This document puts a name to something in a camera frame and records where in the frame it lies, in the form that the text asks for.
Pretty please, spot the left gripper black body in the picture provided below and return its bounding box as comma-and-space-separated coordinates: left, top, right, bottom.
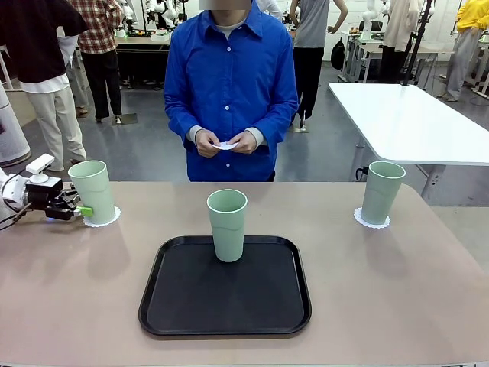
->
25, 178, 64, 211

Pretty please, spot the pale green plastic cup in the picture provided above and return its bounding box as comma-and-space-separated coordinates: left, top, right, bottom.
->
361, 161, 407, 226
206, 188, 249, 263
67, 160, 118, 225

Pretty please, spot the person's right forearm blue sleeve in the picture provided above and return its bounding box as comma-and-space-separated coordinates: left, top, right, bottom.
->
166, 106, 202, 152

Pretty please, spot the person's left forearm blue sleeve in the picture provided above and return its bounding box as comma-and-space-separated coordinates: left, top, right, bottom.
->
251, 106, 299, 148

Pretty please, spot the person's right hand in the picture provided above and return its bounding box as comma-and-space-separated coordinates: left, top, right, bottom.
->
194, 129, 222, 158

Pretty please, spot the person's left hand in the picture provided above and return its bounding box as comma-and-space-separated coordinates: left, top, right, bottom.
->
228, 132, 257, 156

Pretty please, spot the white cylindrical column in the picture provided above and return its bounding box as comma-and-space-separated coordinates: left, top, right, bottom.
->
0, 82, 32, 165

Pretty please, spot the person in black top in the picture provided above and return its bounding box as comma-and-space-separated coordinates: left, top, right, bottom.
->
0, 0, 92, 172

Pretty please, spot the person in plaid shirt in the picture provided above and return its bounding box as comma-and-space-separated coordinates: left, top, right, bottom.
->
70, 0, 124, 123

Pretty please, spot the background work table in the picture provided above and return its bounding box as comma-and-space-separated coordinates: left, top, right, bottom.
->
114, 34, 171, 89

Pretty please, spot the black plastic tray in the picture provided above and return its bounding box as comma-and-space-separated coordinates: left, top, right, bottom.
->
138, 235, 313, 337

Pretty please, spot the person in blue shirt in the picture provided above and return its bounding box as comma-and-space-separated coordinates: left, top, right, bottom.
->
163, 0, 300, 183

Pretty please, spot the person in grey shirt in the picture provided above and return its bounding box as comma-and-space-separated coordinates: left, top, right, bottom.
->
289, 0, 349, 131

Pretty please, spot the black backpack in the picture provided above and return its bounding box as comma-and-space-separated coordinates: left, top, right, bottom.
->
330, 36, 347, 70

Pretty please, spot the white rounded table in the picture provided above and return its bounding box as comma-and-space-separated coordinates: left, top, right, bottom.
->
328, 81, 489, 206

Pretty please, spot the person in beige coat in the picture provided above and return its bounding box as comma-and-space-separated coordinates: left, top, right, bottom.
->
377, 0, 421, 83

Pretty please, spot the black tripod pole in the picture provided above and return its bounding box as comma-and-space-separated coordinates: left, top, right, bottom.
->
400, 0, 436, 85

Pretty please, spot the person in yellow top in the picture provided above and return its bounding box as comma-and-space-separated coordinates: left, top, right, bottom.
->
445, 0, 489, 101

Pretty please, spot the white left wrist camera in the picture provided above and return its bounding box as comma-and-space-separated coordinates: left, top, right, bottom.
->
25, 153, 56, 184

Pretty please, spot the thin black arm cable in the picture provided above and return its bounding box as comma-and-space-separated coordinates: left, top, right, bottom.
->
0, 204, 34, 231

